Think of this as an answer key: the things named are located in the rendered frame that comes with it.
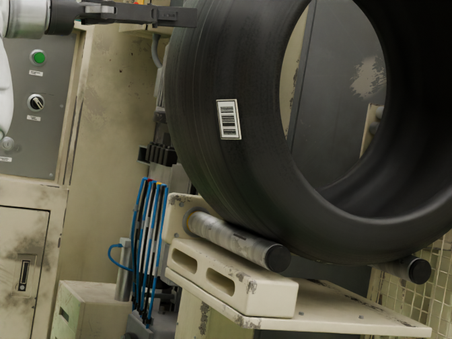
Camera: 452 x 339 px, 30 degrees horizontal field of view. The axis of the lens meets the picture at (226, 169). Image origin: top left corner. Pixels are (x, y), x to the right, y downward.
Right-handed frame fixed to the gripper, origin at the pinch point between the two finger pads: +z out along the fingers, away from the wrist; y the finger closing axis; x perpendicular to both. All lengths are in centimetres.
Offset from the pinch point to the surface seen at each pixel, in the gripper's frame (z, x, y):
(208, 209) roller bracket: 17.2, 34.9, 24.5
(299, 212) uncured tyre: 16.9, 29.5, -12.2
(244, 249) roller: 12.6, 37.3, -1.8
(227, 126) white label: 5.0, 16.3, -10.4
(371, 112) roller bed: 64, 16, 39
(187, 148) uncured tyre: 4.7, 21.1, 5.1
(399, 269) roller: 40, 41, -7
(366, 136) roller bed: 63, 22, 39
